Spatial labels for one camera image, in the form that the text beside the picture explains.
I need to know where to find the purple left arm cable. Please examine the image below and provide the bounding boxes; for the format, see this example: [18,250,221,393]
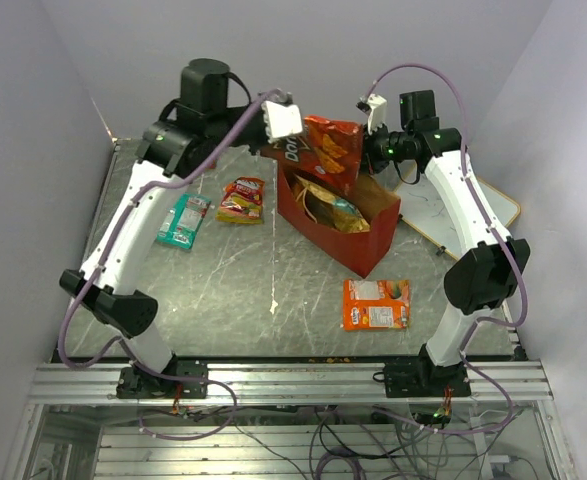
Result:
[57,88,294,444]

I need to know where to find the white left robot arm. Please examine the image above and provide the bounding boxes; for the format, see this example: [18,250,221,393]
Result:
[57,58,303,399]

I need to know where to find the aluminium frame rails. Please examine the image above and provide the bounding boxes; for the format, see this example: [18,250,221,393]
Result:
[18,361,577,479]

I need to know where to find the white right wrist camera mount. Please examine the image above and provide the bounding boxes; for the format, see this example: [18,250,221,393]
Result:
[357,94,387,135]

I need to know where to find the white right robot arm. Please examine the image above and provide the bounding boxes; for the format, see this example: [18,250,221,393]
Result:
[358,90,530,396]

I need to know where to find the colourful fruit candy bag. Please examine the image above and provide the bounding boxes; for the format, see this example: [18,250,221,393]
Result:
[216,177,265,225]

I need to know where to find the red chips bag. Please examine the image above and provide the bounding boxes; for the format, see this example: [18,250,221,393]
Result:
[260,115,364,194]

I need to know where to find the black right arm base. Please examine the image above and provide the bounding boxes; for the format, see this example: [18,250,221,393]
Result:
[372,345,471,398]

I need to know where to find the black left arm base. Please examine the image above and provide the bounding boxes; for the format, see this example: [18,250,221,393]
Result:
[116,360,208,400]

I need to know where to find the orange snack packet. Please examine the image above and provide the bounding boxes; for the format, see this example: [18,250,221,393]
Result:
[342,279,410,331]

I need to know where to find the red brown paper bag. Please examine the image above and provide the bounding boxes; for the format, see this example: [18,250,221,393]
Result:
[277,167,401,278]

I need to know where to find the loose cable bundle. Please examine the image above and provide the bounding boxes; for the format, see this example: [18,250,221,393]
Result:
[137,394,519,480]

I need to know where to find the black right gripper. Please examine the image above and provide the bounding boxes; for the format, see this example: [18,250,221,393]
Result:
[346,120,412,176]

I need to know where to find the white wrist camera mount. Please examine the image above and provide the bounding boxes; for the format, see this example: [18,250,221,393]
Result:
[357,94,387,135]
[262,101,305,140]

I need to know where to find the teal snack packet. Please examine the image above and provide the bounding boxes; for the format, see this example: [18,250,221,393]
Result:
[156,193,211,250]

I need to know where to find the tan paper chips bag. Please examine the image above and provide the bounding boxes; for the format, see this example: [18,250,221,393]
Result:
[292,175,370,234]

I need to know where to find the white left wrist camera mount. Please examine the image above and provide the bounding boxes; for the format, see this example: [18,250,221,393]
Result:
[262,101,305,140]

